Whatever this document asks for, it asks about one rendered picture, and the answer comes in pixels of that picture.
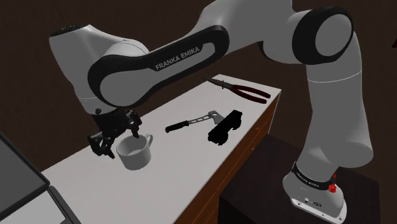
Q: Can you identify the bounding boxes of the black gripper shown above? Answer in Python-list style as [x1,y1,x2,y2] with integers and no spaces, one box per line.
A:
[87,108,143,160]

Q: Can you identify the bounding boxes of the black-handled grey hatchet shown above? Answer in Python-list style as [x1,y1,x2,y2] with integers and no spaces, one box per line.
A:
[165,110,225,134]

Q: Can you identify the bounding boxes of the black toy car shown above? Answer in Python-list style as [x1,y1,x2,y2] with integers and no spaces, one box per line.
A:
[207,109,243,146]

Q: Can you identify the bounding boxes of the white mug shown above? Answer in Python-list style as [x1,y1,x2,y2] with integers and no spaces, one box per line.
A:
[116,133,154,171]

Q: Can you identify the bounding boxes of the grey laptop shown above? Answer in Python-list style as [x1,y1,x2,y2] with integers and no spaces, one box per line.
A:
[0,131,82,224]

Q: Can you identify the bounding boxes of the dark robot stand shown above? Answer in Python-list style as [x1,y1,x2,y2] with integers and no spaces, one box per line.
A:
[218,133,382,224]

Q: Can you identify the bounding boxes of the brown wooden table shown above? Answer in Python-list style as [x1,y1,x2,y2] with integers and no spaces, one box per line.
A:
[173,90,283,224]

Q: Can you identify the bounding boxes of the red-handled long-nose pliers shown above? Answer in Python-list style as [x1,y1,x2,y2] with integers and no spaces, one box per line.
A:
[202,77,272,105]

